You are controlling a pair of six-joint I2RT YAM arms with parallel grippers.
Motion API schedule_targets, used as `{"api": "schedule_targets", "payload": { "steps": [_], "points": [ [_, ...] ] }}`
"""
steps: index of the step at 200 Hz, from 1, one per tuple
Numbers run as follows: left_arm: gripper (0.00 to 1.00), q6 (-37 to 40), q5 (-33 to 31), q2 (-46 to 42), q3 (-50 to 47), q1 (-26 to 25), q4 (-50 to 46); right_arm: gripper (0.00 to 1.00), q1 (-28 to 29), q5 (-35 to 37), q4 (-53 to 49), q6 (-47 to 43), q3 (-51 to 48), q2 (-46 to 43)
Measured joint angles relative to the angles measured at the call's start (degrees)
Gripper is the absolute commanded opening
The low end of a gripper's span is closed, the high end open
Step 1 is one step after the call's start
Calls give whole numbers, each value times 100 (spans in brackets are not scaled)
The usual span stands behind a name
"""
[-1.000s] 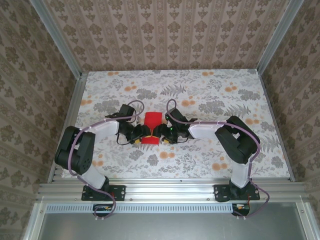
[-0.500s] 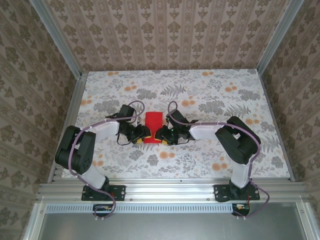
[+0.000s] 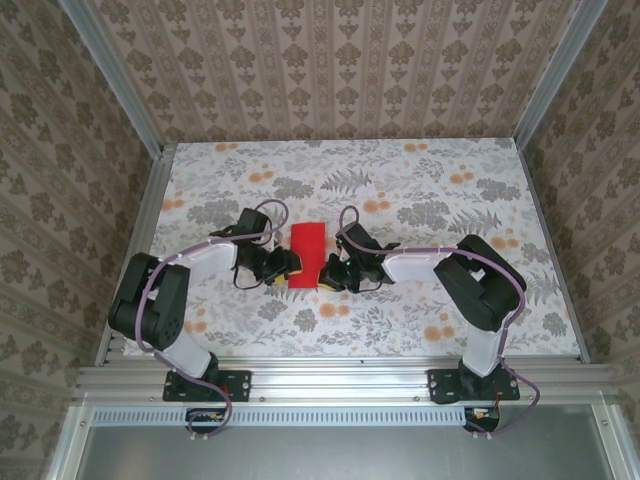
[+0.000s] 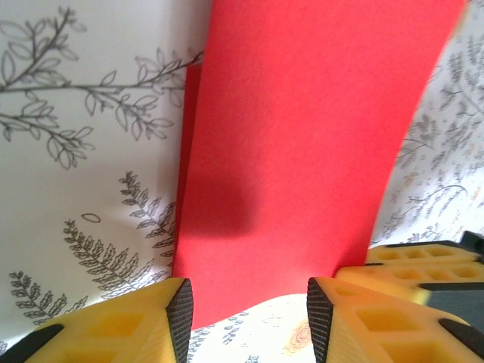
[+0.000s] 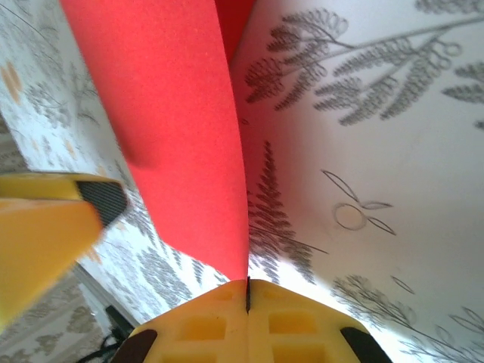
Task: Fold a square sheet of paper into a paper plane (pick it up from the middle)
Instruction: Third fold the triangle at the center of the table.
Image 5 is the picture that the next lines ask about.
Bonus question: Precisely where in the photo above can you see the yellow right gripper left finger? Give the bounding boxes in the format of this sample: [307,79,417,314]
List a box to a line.
[124,279,250,363]

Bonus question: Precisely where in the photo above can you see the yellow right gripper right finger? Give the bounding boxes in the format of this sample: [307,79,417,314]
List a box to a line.
[248,278,385,363]

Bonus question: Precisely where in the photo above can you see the red square paper sheet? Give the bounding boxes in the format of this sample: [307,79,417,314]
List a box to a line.
[59,0,255,283]

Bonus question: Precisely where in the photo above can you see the floral patterned table cover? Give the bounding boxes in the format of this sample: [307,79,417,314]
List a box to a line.
[0,0,484,363]

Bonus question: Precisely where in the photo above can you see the aluminium side rail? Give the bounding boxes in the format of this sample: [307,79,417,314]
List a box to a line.
[70,260,147,336]

